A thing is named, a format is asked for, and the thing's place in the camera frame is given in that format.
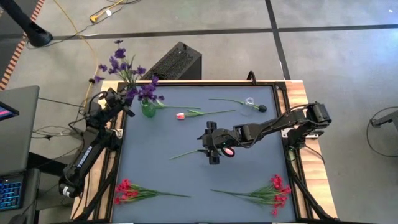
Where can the green glass vase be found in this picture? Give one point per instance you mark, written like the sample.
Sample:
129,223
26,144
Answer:
148,110

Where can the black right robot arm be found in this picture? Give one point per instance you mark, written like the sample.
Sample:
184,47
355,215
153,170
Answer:
273,124

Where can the clear ribbed glass vase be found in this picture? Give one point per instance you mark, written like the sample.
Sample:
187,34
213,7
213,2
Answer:
248,107

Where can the red artificial flower bunch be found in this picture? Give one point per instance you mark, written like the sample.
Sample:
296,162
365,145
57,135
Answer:
126,185
276,181

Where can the black floor stand pole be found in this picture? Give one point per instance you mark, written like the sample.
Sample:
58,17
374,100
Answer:
37,36

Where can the black computer mouse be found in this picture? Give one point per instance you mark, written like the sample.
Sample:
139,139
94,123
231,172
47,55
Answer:
18,219

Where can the purple artificial flower bunch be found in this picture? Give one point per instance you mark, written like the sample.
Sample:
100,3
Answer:
148,91
119,53

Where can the small lit screen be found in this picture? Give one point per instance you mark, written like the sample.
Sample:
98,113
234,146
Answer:
6,112

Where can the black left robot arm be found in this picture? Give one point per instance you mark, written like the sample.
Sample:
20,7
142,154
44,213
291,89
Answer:
84,158

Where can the pink artificial tulip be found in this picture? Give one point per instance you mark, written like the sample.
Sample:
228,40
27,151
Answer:
180,116
229,152

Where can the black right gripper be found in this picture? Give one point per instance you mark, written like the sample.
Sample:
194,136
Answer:
220,138

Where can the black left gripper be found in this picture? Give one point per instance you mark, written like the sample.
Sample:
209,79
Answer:
116,99

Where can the black computer tower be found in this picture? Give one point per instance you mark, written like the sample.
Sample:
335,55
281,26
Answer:
177,62

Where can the black hoop floor stand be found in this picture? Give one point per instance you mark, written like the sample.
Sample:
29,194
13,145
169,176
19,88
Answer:
385,119

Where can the laptop with blue-lit keyboard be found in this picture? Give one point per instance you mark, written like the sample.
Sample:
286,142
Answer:
11,194

